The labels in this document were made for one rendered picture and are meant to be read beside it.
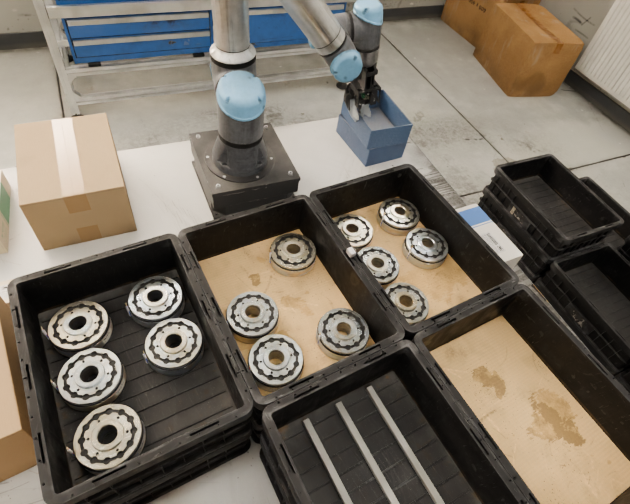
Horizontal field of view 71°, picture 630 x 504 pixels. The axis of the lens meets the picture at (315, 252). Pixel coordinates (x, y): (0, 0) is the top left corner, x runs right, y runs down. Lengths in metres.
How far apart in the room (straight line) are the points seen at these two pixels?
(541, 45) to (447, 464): 3.06
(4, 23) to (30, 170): 2.43
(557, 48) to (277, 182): 2.76
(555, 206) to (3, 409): 1.85
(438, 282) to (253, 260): 0.42
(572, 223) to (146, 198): 1.54
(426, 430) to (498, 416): 0.15
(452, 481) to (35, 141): 1.19
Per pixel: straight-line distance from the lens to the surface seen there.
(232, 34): 1.19
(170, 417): 0.85
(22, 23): 3.61
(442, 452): 0.89
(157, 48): 2.74
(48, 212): 1.19
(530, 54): 3.58
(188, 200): 1.32
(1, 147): 2.84
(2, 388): 0.92
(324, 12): 1.07
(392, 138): 1.47
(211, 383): 0.87
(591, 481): 1.01
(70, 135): 1.33
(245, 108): 1.12
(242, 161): 1.21
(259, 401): 0.74
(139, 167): 1.44
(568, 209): 2.04
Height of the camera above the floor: 1.63
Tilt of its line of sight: 51 degrees down
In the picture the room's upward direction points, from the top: 11 degrees clockwise
